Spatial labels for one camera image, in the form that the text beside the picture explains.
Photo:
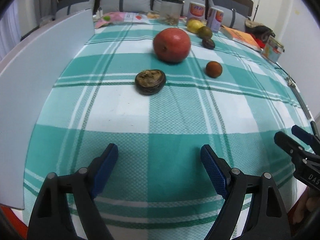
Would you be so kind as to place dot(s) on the dark dried fruit half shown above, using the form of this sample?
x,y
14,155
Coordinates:
x,y
149,82

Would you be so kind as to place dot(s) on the clear jar black lid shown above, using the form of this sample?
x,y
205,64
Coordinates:
x,y
170,12

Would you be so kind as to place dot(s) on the dark orange round fruit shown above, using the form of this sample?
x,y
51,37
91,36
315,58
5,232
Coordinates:
x,y
213,69

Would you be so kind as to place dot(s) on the white foam box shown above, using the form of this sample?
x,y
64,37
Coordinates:
x,y
28,73

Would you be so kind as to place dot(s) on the orange book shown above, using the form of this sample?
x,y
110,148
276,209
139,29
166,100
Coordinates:
x,y
240,37

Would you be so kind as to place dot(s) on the person's right hand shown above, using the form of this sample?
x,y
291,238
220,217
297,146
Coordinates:
x,y
308,201

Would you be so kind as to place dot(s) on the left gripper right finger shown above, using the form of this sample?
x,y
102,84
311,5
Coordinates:
x,y
267,217

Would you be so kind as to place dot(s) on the yellow lemon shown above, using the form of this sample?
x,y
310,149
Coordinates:
x,y
194,25

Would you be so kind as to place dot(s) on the green white plaid tablecloth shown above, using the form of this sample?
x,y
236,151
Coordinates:
x,y
159,188

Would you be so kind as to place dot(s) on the black bag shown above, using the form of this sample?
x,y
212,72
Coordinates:
x,y
259,32

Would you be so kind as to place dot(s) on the far right grey cushion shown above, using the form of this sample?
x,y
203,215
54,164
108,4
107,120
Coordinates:
x,y
235,13

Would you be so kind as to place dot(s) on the pink snack packet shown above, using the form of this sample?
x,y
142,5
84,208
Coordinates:
x,y
112,18

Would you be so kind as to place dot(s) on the green orange citrus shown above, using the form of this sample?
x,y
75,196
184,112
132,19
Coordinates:
x,y
204,32

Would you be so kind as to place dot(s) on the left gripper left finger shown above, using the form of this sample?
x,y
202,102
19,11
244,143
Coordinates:
x,y
51,216

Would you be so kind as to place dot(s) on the red pomegranate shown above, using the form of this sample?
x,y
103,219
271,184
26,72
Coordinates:
x,y
172,45

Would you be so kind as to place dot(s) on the white heart packet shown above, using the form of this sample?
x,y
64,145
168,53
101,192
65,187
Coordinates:
x,y
131,17

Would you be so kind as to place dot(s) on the dark brown passion fruit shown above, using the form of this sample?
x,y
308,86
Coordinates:
x,y
208,43

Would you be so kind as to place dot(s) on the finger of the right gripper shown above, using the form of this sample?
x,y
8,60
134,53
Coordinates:
x,y
307,138
294,149

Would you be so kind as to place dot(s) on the far left grey cushion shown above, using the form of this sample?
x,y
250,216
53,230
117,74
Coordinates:
x,y
68,7

